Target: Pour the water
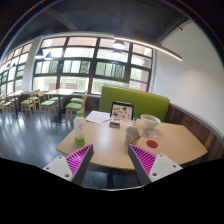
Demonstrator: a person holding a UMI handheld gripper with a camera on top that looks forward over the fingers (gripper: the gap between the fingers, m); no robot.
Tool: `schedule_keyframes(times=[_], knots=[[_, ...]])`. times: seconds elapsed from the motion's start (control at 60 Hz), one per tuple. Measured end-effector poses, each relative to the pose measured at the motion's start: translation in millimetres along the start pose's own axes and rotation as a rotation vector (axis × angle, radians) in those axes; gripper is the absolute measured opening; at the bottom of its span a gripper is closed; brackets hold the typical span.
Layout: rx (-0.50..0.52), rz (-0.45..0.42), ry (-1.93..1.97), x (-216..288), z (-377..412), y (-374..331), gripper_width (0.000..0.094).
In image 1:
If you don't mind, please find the linear ceiling light strip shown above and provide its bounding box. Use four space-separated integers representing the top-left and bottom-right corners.
114 37 183 61

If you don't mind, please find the white bowl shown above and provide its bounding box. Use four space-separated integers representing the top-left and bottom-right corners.
141 114 160 130

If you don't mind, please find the wooden chair green seat middle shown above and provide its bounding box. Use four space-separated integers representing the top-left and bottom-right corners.
37 90 57 119

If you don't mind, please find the dark pendant lamp right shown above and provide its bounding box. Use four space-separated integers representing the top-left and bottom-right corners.
113 40 125 50

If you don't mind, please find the wooden chair green seat near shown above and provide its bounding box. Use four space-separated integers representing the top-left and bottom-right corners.
65 93 87 119

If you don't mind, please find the white paper cup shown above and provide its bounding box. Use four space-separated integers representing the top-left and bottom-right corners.
125 127 142 144

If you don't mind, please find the dark pendant lamp left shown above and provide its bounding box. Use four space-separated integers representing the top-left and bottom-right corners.
34 49 44 59

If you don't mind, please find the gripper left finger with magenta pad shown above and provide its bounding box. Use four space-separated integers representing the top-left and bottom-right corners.
44 144 94 185

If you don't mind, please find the wooden chair far left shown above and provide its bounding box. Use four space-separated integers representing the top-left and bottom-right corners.
0 94 15 115

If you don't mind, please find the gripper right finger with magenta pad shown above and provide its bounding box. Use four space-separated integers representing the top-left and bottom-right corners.
128 144 182 185

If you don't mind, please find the wooden chair green seat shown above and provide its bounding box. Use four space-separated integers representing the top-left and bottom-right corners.
20 91 36 115
65 93 87 119
37 90 57 119

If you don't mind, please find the wooden chair green seat left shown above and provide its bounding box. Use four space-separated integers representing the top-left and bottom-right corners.
20 91 36 115

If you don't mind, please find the white bottle with green label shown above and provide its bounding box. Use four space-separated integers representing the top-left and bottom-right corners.
74 111 85 147

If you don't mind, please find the small dark box on table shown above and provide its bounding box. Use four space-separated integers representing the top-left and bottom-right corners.
109 122 120 128

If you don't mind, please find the white paper sheet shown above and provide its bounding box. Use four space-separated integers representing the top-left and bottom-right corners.
86 111 110 124

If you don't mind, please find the green upholstered bench backrest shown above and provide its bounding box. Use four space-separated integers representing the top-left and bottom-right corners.
99 85 170 122

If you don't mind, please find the dark pendant lamp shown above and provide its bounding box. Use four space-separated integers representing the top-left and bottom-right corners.
113 40 125 50
34 49 44 59

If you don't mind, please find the wooden dining table background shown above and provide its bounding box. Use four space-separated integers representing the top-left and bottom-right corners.
47 88 75 123

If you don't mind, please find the small bottle with blue cap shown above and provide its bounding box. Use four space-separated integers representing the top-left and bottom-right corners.
133 116 137 126

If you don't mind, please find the red round coaster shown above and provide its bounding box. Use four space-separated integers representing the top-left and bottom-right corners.
146 140 158 148

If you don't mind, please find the laptop with stickers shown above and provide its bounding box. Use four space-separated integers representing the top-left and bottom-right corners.
110 101 134 122

